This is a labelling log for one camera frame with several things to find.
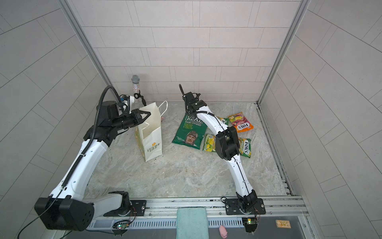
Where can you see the orange Fox's fruits candy bag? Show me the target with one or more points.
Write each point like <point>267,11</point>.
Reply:
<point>240,122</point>

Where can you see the circuit board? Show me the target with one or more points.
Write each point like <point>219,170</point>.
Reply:
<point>250,224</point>
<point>121,227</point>

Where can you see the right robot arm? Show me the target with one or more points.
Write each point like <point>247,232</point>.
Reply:
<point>227,147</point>

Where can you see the right circuit board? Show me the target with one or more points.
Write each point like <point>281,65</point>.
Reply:
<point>250,224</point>

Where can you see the green Real crisps bag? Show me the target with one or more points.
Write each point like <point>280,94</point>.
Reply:
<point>190,132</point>

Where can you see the left circuit board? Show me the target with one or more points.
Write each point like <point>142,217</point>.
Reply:
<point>121,227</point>

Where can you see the green Fox's candy bag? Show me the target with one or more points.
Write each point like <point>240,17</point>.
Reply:
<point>245,147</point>
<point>224,120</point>
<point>209,143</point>

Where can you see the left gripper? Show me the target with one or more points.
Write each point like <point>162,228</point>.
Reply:
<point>136,117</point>

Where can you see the white paper bag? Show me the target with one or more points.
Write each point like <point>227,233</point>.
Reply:
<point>149,133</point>

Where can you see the teal cloth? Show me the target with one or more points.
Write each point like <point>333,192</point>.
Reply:
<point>192,223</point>

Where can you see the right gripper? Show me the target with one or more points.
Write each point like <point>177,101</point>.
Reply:
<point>192,113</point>

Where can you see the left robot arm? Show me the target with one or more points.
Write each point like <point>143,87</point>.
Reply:
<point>65,208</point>

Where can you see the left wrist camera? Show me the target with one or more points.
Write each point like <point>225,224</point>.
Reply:
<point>126,102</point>

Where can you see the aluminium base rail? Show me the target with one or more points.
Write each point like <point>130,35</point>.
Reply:
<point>216,207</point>

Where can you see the pink pig toy front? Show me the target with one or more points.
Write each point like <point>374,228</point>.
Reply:
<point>223,232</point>

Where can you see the glitter bottle grey cap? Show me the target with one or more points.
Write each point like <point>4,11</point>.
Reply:
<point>135,80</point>

